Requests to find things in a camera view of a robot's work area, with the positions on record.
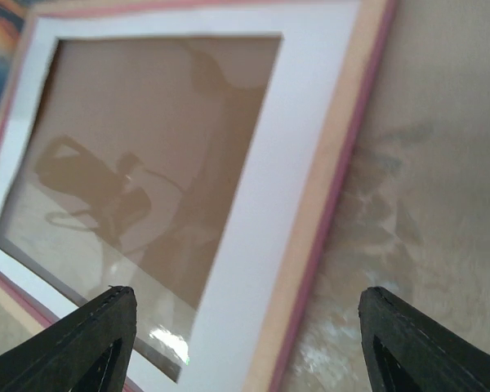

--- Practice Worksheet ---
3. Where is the transparent plastic sheet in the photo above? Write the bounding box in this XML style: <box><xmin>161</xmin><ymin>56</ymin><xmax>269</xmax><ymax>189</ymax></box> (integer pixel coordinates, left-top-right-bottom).
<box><xmin>0</xmin><ymin>7</ymin><xmax>352</xmax><ymax>381</ymax></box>

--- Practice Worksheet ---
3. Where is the white mat board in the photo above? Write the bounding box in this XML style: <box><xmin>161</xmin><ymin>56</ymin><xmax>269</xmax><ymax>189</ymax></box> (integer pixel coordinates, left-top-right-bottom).
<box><xmin>0</xmin><ymin>0</ymin><xmax>360</xmax><ymax>387</ymax></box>

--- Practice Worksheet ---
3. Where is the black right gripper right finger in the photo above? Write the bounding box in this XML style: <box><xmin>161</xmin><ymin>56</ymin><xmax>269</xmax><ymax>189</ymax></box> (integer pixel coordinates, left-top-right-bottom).
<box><xmin>359</xmin><ymin>287</ymin><xmax>490</xmax><ymax>391</ymax></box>

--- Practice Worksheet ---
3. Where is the brown cardboard backing board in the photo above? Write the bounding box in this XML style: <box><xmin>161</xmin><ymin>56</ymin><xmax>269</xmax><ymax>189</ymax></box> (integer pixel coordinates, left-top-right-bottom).
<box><xmin>0</xmin><ymin>35</ymin><xmax>283</xmax><ymax>311</ymax></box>

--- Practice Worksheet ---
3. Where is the pink wooden picture frame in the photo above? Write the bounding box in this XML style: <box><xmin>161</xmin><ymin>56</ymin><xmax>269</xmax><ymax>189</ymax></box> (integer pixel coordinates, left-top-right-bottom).
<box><xmin>0</xmin><ymin>0</ymin><xmax>397</xmax><ymax>392</ymax></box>

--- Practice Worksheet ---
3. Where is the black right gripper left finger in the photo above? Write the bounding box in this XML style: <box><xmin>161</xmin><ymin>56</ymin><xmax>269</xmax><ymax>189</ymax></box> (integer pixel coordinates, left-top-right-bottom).
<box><xmin>0</xmin><ymin>286</ymin><xmax>137</xmax><ymax>391</ymax></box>

